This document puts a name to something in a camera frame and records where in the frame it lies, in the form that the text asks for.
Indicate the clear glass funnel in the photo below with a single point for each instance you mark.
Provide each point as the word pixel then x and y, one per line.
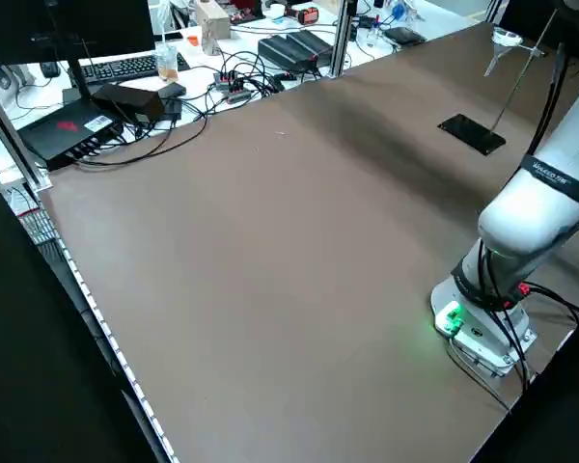
pixel 499 53

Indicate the white filter paper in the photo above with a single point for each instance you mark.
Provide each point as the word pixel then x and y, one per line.
pixel 506 36

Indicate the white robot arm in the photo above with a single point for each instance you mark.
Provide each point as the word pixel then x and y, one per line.
pixel 526 226

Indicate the usb hub with plugs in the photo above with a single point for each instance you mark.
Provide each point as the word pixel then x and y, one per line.
pixel 232 87

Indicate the black ribbed power supply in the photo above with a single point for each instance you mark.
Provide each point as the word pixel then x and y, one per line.
pixel 282 50
pixel 313 43

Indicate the small black adapter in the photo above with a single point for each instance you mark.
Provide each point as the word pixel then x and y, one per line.
pixel 173 89

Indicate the black power brick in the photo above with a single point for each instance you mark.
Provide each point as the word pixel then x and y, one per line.
pixel 130 101

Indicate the clear cup with orange contents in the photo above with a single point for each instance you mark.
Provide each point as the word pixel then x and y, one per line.
pixel 167 62

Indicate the red and black device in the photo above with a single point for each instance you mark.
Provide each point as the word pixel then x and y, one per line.
pixel 306 15

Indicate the orange and white card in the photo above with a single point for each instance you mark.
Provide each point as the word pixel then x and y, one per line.
pixel 192 37

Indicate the wooden box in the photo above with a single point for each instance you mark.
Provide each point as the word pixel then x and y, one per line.
pixel 214 26

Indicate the flat black device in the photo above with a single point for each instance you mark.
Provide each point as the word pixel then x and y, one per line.
pixel 405 36

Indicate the black keyboard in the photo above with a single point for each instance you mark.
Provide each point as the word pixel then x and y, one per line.
pixel 120 67

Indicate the black box with red logo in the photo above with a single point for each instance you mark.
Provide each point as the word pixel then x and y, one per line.
pixel 63 132

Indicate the black computer mouse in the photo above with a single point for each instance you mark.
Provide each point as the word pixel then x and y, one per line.
pixel 50 69

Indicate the black computer monitor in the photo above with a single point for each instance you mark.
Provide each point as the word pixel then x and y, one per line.
pixel 67 24

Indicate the aluminium frame post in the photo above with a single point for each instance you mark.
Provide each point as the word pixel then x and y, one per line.
pixel 342 38
pixel 14 140

